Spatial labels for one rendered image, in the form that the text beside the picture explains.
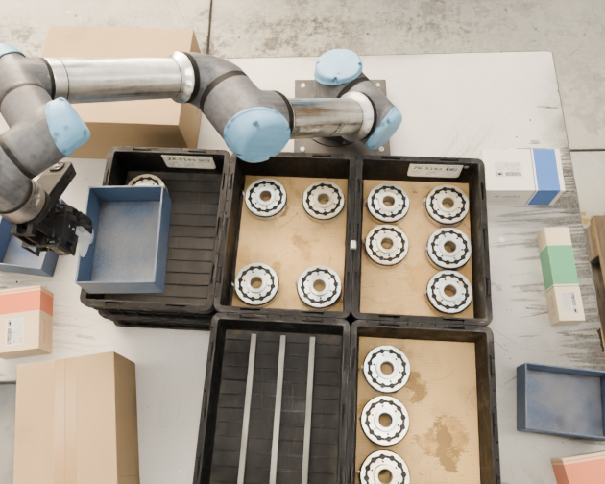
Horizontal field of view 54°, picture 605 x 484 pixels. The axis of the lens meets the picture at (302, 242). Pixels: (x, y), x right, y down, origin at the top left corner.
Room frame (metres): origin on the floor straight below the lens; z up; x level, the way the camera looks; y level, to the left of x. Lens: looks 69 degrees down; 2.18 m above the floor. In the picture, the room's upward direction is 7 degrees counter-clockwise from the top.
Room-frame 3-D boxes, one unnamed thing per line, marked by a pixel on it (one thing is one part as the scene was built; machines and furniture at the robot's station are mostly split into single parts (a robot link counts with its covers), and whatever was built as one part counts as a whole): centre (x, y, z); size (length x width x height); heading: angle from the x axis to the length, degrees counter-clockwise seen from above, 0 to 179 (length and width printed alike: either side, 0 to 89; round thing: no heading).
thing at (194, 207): (0.56, 0.33, 0.87); 0.40 x 0.30 x 0.11; 170
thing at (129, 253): (0.46, 0.34, 1.11); 0.20 x 0.15 x 0.07; 174
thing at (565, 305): (0.38, -0.63, 0.73); 0.24 x 0.06 x 0.06; 174
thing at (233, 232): (0.51, 0.03, 0.87); 0.40 x 0.30 x 0.11; 170
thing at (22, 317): (0.42, 0.72, 0.74); 0.16 x 0.12 x 0.07; 1
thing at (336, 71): (0.91, -0.14, 0.91); 0.13 x 0.12 x 0.14; 29
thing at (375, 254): (0.47, -0.20, 0.86); 0.10 x 0.10 x 0.01
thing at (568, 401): (0.08, -0.56, 0.74); 0.20 x 0.15 x 0.07; 77
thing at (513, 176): (0.66, -0.59, 0.75); 0.20 x 0.12 x 0.09; 83
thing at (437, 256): (0.45, -0.34, 0.86); 0.10 x 0.10 x 0.01
